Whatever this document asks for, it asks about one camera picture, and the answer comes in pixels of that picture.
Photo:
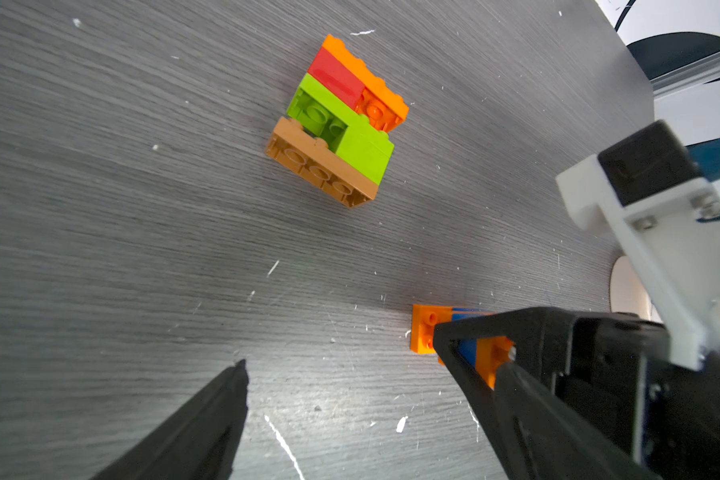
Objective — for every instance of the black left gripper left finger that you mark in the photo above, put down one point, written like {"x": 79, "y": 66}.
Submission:
{"x": 198, "y": 441}

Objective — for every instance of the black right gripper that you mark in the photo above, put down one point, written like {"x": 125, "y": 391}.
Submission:
{"x": 613, "y": 371}

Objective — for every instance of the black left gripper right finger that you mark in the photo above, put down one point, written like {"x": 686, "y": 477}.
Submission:
{"x": 545, "y": 439}

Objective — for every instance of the blue lego brick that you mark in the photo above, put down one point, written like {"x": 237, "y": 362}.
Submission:
{"x": 468, "y": 342}

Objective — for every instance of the orange lego brick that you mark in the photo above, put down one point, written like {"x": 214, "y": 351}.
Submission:
{"x": 385, "y": 109}
{"x": 424, "y": 320}
{"x": 502, "y": 352}

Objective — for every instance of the tan lego plate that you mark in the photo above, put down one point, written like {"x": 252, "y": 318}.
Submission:
{"x": 310, "y": 158}

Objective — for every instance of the long green lego brick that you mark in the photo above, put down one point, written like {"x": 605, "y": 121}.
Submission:
{"x": 323, "y": 114}

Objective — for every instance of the red lego brick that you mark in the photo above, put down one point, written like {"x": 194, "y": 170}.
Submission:
{"x": 337, "y": 78}

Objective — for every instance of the small green lego brick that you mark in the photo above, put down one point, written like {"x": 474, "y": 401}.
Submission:
{"x": 367, "y": 150}

